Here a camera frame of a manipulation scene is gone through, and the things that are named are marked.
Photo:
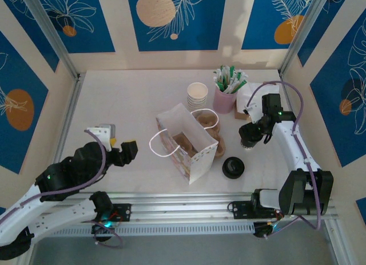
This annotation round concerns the stack of white paper cups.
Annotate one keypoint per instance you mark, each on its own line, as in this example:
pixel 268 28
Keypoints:
pixel 197 96

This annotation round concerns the aluminium frame rail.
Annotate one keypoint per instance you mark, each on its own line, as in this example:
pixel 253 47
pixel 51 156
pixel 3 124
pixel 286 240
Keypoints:
pixel 186 210

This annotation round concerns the green-white wrapped stirrer bundle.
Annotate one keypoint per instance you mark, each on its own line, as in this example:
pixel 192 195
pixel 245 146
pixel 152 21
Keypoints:
pixel 228 79

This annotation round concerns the aluminium frame post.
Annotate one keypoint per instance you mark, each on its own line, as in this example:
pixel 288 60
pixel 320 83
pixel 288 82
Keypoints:
pixel 54 39
pixel 300 33

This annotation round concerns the blue floral wall panel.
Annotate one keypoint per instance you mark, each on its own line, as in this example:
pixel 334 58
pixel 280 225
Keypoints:
pixel 334 119
pixel 263 19
pixel 200 24
pixel 17 76
pixel 85 7

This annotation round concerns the paper cup with black sleeve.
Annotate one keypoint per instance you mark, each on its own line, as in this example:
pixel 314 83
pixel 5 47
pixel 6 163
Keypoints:
pixel 249 146

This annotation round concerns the black cup lid stack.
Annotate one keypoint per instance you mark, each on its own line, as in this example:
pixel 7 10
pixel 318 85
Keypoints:
pixel 234 167

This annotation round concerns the aluminium side rail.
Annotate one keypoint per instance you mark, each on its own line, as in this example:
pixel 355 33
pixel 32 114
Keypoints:
pixel 64 127
pixel 286 94

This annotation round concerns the brown pulp cup carrier stack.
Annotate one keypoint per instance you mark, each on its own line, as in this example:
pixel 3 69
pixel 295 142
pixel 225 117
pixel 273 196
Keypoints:
pixel 220 142

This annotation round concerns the white napkin stack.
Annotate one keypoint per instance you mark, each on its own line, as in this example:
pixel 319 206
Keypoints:
pixel 246 96

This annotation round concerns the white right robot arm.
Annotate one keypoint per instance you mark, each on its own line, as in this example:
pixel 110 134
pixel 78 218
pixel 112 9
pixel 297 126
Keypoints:
pixel 297 150

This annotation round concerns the pink cylindrical holder cup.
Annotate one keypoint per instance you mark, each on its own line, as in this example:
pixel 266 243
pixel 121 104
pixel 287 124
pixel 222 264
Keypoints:
pixel 224 103

